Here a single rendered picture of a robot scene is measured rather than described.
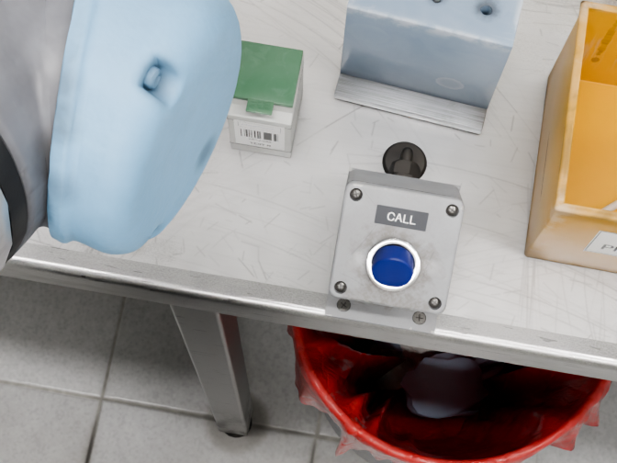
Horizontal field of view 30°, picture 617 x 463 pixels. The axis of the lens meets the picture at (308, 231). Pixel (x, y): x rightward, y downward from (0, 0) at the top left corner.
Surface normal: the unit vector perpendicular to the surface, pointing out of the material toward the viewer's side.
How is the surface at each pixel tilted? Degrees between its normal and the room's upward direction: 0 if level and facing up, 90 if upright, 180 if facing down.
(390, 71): 90
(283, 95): 0
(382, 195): 30
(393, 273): 60
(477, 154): 0
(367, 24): 90
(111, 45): 4
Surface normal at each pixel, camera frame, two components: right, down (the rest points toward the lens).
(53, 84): -0.16, 0.04
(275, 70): 0.02, -0.30
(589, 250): -0.18, 0.94
